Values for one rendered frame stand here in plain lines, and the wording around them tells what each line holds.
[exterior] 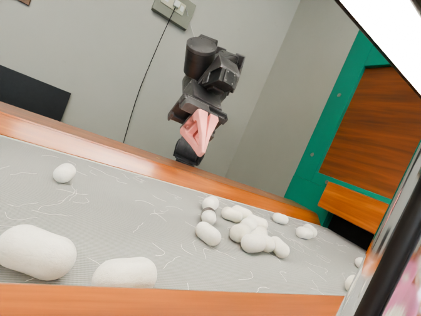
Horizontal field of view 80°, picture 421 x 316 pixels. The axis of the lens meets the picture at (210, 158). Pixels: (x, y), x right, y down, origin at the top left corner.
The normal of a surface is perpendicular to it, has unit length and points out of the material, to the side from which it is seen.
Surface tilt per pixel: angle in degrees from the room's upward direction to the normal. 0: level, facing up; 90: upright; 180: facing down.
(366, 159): 90
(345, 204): 90
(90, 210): 0
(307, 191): 90
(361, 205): 90
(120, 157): 45
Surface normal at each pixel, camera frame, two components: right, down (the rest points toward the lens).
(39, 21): 0.42, 0.24
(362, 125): -0.80, -0.30
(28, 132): 0.59, -0.47
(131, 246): 0.39, -0.92
